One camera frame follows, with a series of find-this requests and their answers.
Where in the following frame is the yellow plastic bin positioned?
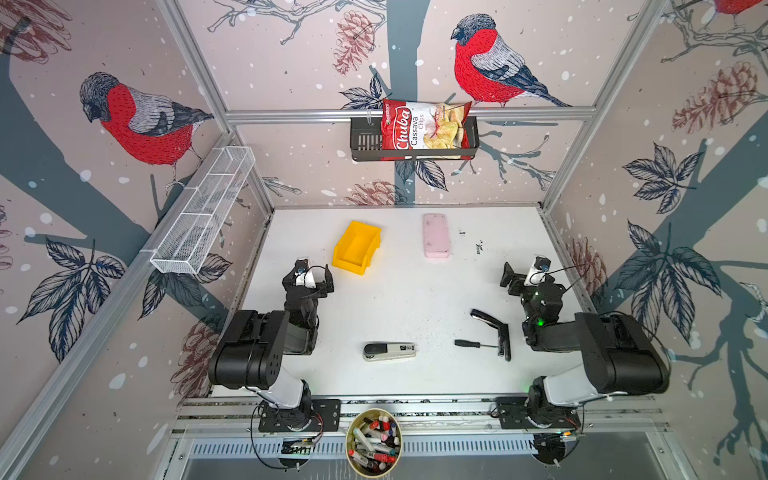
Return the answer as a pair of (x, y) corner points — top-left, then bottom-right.
(332, 221), (382, 276)

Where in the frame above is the black handled screwdriver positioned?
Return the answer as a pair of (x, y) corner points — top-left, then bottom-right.
(454, 339), (497, 349)

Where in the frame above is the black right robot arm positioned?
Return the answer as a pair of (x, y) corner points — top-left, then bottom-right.
(500, 256), (670, 428)

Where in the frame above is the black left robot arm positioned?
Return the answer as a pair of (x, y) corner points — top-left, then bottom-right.
(208, 259), (340, 433)

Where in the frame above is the black angled bar tool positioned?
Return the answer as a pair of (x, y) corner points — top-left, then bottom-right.
(470, 309), (511, 362)

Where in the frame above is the grey stapler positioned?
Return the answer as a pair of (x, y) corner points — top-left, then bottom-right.
(363, 342), (417, 362)

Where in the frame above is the pink rectangular case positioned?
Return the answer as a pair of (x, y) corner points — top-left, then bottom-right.
(422, 213), (451, 259)

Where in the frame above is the round tin of markers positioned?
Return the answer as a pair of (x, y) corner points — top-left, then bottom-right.
(344, 408), (405, 479)

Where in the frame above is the red cassava chips bag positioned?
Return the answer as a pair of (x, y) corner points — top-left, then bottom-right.
(380, 100), (471, 151)

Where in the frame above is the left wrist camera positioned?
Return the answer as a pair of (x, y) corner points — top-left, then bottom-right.
(294, 259), (316, 289)

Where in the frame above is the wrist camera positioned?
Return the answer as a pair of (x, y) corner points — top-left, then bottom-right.
(524, 256), (551, 286)
(294, 259), (316, 289)

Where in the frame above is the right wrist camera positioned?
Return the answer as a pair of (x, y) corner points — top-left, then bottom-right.
(524, 256), (551, 286)

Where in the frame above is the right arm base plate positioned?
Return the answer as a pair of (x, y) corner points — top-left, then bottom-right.
(493, 396), (582, 430)

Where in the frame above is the white wire mesh basket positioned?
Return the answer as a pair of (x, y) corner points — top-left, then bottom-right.
(150, 146), (255, 275)

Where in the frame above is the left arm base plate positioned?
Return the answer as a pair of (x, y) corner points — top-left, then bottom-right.
(256, 398), (341, 433)

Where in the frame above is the black wall basket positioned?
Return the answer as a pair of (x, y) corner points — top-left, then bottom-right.
(350, 116), (480, 162)

